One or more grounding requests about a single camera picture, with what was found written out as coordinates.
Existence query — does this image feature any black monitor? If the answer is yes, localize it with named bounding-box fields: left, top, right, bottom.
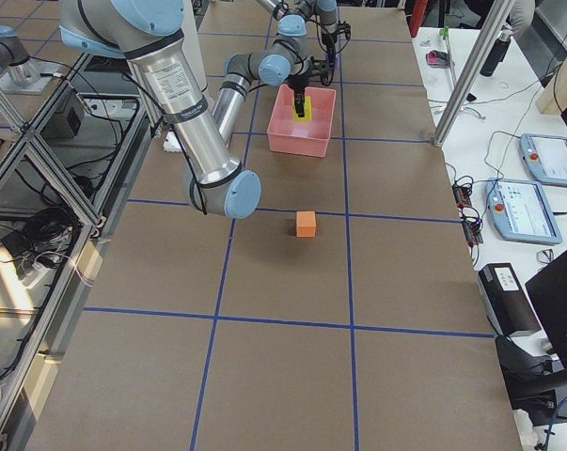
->
left=526, top=249, right=567, bottom=367

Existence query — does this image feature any yellow foam block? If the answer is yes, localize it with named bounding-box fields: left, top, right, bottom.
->
left=291, top=96, right=312, bottom=122

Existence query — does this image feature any black water bottle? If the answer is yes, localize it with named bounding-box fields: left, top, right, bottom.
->
left=480, top=29, right=512, bottom=77

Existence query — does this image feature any pink plastic bin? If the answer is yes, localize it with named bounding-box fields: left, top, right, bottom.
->
left=267, top=85, right=337, bottom=158

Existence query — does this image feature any aluminium frame rack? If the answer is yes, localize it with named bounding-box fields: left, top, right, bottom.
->
left=0, top=55, right=151, bottom=450

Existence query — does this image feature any orange foam block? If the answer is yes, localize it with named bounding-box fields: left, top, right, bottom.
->
left=295, top=210, right=317, bottom=238

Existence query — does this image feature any teach pendant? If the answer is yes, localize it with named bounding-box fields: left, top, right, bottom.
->
left=485, top=179, right=562, bottom=245
left=519, top=133, right=567, bottom=188

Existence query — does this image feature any far teach pendant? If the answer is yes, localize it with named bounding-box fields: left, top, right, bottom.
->
left=519, top=133, right=567, bottom=188

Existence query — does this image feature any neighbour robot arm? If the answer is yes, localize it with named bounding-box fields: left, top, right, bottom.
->
left=0, top=25, right=39, bottom=86

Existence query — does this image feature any grey pink pouch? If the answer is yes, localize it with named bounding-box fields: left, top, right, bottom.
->
left=425, top=50, right=454, bottom=69

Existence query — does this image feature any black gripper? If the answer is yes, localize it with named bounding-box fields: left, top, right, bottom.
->
left=287, top=56, right=335, bottom=117
left=318, top=22, right=352, bottom=59

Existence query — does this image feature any aluminium frame post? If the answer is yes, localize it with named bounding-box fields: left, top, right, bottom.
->
left=431, top=0, right=514, bottom=148

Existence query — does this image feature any black power brick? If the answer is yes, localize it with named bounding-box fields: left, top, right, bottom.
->
left=478, top=263, right=542, bottom=338

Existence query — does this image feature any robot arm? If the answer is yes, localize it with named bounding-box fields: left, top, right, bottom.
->
left=258, top=0, right=351, bottom=62
left=60, top=1, right=340, bottom=219

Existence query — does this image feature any near teach pendant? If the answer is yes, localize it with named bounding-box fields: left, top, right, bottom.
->
left=485, top=179, right=562, bottom=245

